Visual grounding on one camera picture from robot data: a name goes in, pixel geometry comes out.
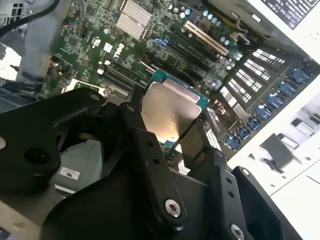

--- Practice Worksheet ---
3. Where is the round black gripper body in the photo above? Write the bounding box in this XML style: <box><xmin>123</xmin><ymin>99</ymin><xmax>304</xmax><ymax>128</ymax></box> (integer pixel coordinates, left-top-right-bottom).
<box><xmin>39</xmin><ymin>161</ymin><xmax>227</xmax><ymax>240</ymax></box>

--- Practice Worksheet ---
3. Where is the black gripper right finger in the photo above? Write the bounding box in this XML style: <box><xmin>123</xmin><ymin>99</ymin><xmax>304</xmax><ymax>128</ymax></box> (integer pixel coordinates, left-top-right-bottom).
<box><xmin>177</xmin><ymin>119</ymin><xmax>305</xmax><ymax>240</ymax></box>

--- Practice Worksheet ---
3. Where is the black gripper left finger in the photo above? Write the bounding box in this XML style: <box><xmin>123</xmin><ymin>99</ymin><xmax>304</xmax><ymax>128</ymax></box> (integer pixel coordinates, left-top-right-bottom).
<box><xmin>0</xmin><ymin>84</ymin><xmax>188</xmax><ymax>231</ymax></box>

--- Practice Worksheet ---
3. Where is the silver CPU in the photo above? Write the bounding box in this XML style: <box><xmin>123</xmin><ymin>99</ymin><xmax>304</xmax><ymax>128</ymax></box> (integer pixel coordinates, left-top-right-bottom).
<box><xmin>138</xmin><ymin>69</ymin><xmax>211</xmax><ymax>152</ymax></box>

